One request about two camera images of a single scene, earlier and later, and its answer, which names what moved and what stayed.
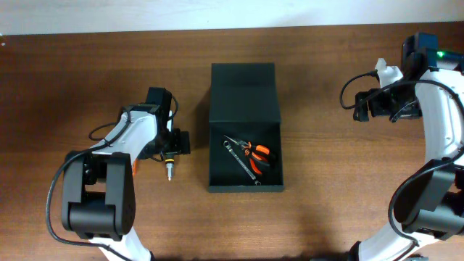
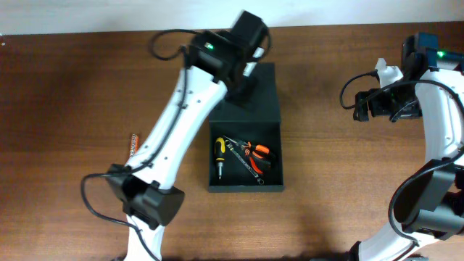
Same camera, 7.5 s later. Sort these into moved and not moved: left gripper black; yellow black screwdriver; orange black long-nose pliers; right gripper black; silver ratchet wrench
Moved: left gripper black; yellow black screwdriver; silver ratchet wrench
Not moved: right gripper black; orange black long-nose pliers
